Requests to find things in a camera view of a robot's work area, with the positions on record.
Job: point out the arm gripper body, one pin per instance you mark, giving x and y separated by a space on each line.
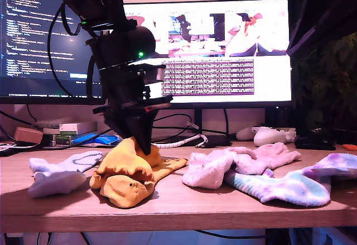
122 94

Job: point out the blue plastic packet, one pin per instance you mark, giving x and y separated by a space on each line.
97 139

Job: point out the white rounded controller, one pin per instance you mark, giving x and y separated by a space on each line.
244 134

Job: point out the black flat case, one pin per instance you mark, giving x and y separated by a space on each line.
315 144

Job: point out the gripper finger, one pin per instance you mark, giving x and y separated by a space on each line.
122 125
145 125

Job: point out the small orange object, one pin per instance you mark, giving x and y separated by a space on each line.
350 147

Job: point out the green potted plant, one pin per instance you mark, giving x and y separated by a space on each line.
326 88

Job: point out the monitor showing white windows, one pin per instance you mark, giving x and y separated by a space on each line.
273 83

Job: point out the white game controller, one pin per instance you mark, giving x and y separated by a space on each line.
267 137

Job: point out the small brown box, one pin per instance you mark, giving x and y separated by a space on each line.
28 135

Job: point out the white green-labelled box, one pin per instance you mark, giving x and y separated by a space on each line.
68 129

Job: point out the pastel tie-dye sock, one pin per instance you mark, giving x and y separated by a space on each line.
340 161
293 189

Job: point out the black patterned pad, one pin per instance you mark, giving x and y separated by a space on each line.
8 147

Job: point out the orange ruffled sock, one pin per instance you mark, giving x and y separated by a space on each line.
125 194
125 158

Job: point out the monitor showing dark code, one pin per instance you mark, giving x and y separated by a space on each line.
28 33

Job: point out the white pale blue sock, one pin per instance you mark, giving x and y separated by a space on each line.
55 185

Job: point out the dark green-labelled box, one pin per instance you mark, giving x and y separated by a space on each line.
62 141

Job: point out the pink fluffy sock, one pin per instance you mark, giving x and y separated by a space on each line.
206 175
279 153

